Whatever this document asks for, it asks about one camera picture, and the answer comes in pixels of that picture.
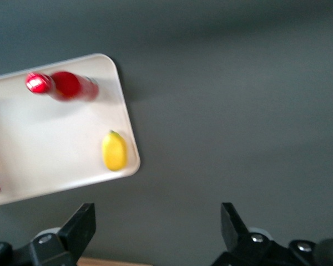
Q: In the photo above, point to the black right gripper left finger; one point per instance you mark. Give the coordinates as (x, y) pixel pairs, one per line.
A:
(79, 230)

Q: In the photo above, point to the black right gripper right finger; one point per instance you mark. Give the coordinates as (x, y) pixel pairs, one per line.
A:
(233, 230)

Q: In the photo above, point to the red coke bottle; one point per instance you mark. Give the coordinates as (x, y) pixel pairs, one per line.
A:
(69, 86)

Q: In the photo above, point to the cream rectangular tray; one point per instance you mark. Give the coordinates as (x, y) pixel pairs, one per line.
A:
(58, 144)

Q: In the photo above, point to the light wooden board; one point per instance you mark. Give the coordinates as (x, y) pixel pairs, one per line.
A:
(113, 261)

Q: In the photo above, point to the yellow lemon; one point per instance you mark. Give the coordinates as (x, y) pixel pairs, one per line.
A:
(114, 152)

